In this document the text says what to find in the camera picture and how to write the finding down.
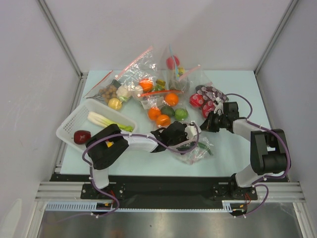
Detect clear pink zip bag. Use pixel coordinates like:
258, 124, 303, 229
173, 137, 214, 165

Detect fake celery stalk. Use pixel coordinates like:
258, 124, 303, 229
87, 112, 134, 132

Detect fake dark red apple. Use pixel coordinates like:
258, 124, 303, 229
73, 130, 91, 145

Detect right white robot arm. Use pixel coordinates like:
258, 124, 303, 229
200, 102, 291, 199

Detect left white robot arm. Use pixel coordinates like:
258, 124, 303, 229
82, 121, 189, 198

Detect pink dotted zip bag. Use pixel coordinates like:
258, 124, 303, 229
189, 84, 228, 119

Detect fake green guava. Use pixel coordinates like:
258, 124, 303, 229
174, 108, 188, 121

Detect fake green chili pepper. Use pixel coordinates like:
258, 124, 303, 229
176, 142, 213, 155

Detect fake dark green avocado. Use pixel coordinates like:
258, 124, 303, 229
160, 106, 175, 117

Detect fake orange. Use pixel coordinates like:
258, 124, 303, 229
164, 93, 179, 107
148, 107, 161, 120
156, 115, 171, 127

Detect orange zip fruit bag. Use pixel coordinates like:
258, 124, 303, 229
134, 90, 190, 128

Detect blue zip bag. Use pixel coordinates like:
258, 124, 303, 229
161, 44, 189, 91

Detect large clear red-zip bag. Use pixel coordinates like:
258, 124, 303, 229
115, 46, 159, 90

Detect fake cauliflower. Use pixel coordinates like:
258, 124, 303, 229
116, 85, 131, 101

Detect fake yellow round fruit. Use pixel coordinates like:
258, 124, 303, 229
107, 98, 122, 111

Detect red zip longan bag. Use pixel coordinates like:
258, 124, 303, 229
84, 71, 131, 111

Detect fake longan bunch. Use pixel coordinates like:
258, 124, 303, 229
99, 85, 117, 104

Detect white plastic basket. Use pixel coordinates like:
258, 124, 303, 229
56, 99, 138, 153

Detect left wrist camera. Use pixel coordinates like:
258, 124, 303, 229
185, 122, 201, 140

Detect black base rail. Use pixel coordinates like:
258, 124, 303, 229
50, 174, 258, 205

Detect white cable duct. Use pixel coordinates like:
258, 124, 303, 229
45, 201, 244, 213

